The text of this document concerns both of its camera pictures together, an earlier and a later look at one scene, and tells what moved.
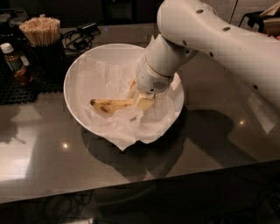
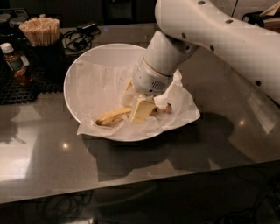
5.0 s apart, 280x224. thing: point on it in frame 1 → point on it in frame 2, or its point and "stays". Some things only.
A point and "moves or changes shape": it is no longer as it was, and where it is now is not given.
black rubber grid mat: [12, 93] stays
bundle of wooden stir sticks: [42, 31] stays
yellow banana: [110, 107] → [115, 115]
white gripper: [149, 79] stays
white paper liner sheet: [109, 77] moves or changes shape
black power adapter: [91, 27] stays
